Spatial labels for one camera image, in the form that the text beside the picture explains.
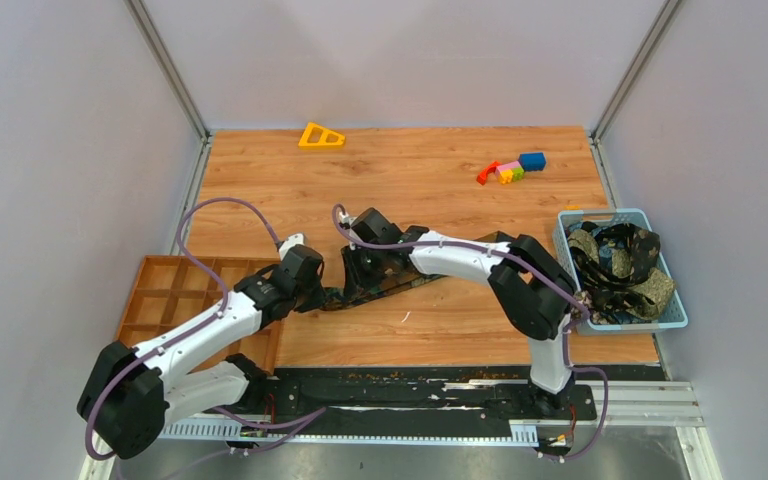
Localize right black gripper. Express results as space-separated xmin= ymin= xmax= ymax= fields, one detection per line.
xmin=341 ymin=242 xmax=388 ymax=298

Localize blue green brown tie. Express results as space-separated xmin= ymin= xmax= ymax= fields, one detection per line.
xmin=318 ymin=226 xmax=513 ymax=311

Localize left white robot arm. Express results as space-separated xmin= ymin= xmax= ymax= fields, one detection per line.
xmin=76 ymin=244 xmax=324 ymax=460

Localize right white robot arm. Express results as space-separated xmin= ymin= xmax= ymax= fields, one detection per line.
xmin=332 ymin=204 xmax=586 ymax=418

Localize wooden compartment tray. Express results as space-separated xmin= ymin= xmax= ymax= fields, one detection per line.
xmin=115 ymin=256 xmax=283 ymax=374

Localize yellow triangular plastic block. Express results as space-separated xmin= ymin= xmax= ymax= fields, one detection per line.
xmin=297 ymin=122 xmax=346 ymax=150

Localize colourful toy brick assembly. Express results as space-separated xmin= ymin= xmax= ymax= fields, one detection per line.
xmin=476 ymin=152 xmax=547 ymax=185

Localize floral tie end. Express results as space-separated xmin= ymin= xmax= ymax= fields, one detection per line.
xmin=575 ymin=290 xmax=594 ymax=315

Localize dark floral tie in basket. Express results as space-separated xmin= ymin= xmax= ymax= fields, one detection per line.
xmin=566 ymin=222 xmax=664 ymax=326

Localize blue perforated plastic basket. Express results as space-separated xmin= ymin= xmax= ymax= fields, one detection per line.
xmin=553 ymin=208 xmax=689 ymax=335

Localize olive patterned rolled tie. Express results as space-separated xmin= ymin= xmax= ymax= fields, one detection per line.
xmin=568 ymin=228 xmax=677 ymax=323

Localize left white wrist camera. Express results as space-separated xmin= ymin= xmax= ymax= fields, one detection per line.
xmin=278 ymin=233 xmax=306 ymax=260

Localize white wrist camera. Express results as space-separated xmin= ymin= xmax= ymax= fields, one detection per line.
xmin=335 ymin=210 xmax=356 ymax=229
xmin=278 ymin=233 xmax=306 ymax=260

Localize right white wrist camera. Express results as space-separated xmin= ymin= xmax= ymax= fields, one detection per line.
xmin=335 ymin=210 xmax=356 ymax=229

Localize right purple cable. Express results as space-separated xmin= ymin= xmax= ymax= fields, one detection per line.
xmin=330 ymin=203 xmax=611 ymax=463

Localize aluminium frame rails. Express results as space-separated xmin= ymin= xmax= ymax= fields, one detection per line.
xmin=85 ymin=370 xmax=710 ymax=465

